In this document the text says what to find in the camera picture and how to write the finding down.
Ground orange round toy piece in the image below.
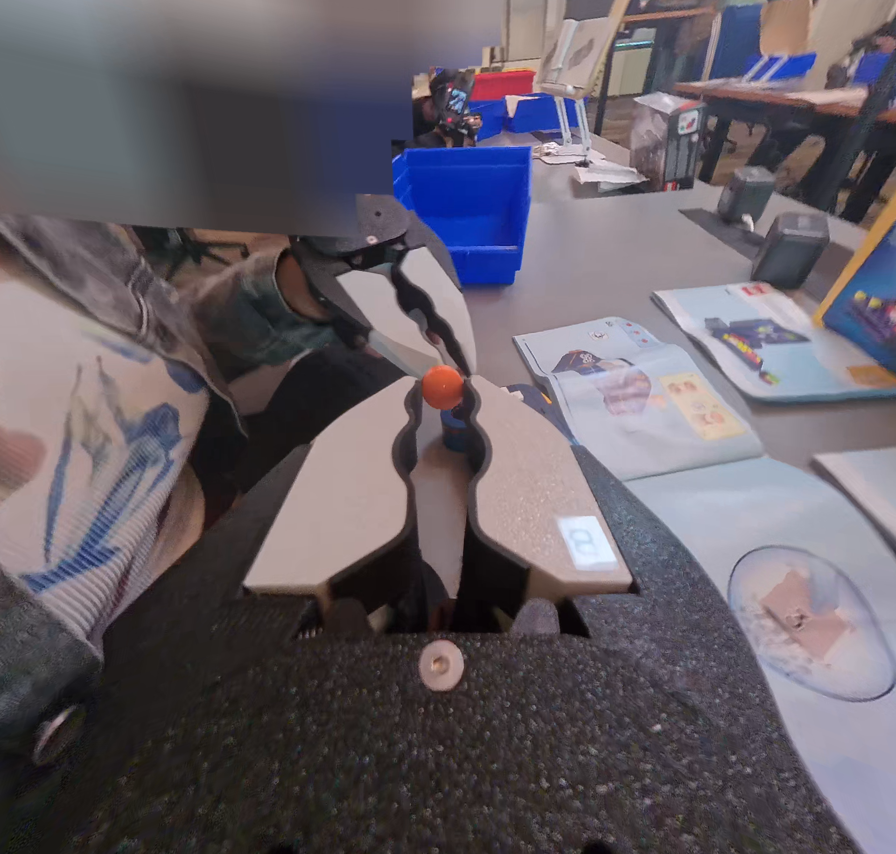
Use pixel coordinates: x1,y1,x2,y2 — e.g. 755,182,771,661
420,365,466,410

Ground loose white papers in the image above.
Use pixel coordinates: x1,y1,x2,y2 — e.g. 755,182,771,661
532,144,648,187

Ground blue plastic bin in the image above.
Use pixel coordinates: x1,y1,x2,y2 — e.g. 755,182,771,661
504,91,588,136
468,98,511,143
391,145,533,288

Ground person's left hand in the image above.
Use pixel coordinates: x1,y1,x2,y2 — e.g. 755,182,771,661
275,252,338,326

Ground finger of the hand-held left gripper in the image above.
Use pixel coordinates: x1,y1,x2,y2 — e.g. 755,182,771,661
336,265,452,381
391,245,480,378

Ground blue toy box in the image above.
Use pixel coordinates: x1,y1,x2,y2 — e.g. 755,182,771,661
812,196,896,374

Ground blue brick game console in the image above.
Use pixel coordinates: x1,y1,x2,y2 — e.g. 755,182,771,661
440,382,582,454

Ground person's left forearm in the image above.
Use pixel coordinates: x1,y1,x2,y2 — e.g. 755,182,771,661
189,249,337,379

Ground white instruction booklet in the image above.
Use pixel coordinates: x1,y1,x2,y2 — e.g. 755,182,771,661
812,447,896,543

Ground closed instruction booklet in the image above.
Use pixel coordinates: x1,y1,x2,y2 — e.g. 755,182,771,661
651,282,896,403

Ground black desk mat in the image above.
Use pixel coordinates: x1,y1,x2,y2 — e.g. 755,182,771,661
679,207,771,260

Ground open light blue instruction booklet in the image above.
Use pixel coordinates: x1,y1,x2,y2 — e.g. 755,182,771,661
513,317,896,854

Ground small grey box device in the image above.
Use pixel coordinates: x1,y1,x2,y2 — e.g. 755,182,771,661
717,166,778,227

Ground dark cardboard box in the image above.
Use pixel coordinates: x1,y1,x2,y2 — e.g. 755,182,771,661
629,91,707,192

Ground red plastic bin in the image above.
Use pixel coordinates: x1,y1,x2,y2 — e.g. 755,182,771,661
470,69,540,103

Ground white book stand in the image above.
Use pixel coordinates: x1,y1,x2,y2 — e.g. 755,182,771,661
533,16,617,162

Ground wooden desk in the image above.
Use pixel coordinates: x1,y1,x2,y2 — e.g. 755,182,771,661
671,79,896,190

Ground person's white printed shirt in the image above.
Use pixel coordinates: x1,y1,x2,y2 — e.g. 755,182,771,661
0,273,211,645

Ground large grey box device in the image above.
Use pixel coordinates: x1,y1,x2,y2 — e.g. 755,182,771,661
750,212,832,292

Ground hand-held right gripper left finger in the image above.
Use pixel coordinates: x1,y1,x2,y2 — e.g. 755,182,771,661
242,375,423,613

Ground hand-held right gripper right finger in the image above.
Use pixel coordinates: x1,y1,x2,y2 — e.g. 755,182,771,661
464,375,636,599

